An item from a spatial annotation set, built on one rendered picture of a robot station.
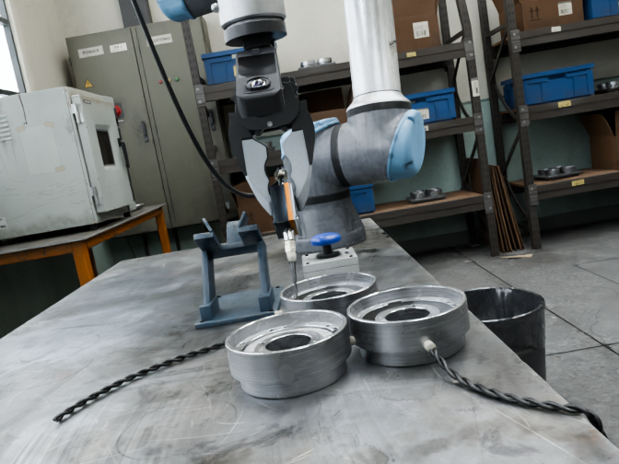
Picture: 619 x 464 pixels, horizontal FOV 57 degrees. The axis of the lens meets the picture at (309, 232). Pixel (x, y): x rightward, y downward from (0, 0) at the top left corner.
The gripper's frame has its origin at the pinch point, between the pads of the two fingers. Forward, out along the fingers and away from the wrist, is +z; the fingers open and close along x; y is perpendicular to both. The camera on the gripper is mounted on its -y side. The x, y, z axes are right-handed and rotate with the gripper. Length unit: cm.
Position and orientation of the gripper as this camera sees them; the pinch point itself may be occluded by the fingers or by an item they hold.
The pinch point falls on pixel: (284, 203)
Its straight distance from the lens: 65.7
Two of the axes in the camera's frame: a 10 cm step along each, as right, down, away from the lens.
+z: 1.7, 9.7, 1.5
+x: -9.9, 1.7, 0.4
